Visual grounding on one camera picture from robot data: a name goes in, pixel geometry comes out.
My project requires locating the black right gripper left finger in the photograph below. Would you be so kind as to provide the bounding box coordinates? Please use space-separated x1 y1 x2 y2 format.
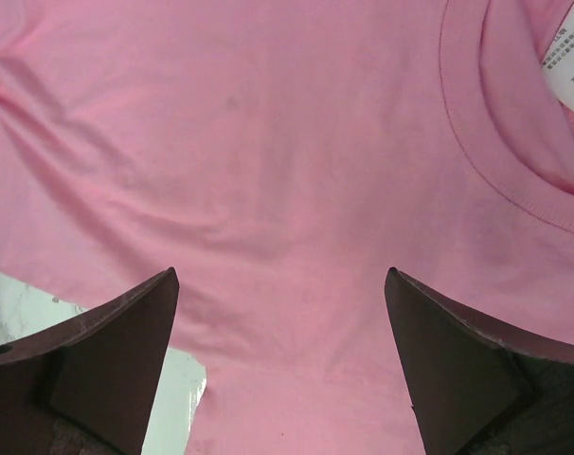
0 267 179 454

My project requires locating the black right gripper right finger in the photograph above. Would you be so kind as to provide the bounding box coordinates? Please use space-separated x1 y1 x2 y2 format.
385 267 574 455

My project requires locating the white care label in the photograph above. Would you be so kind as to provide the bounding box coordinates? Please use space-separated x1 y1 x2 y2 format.
542 3 574 113

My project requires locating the pink t shirt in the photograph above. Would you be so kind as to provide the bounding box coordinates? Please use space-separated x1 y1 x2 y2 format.
0 1 574 454

